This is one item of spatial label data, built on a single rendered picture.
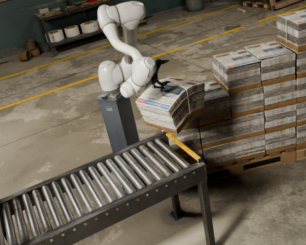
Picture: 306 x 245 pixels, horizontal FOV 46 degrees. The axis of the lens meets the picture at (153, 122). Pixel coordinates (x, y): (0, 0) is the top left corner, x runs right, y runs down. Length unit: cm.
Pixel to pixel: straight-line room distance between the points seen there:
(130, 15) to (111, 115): 93
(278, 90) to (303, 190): 87
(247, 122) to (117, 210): 154
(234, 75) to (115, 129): 108
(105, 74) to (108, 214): 120
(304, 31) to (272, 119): 77
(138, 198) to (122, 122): 101
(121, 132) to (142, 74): 111
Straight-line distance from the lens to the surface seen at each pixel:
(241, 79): 303
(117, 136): 311
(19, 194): 252
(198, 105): 253
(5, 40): 912
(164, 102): 231
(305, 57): 321
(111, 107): 298
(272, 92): 319
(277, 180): 342
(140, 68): 203
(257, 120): 324
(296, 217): 309
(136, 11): 248
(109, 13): 246
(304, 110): 341
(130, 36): 263
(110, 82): 290
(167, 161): 238
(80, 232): 214
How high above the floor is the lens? 214
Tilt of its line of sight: 28 degrees down
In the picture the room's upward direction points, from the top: 12 degrees counter-clockwise
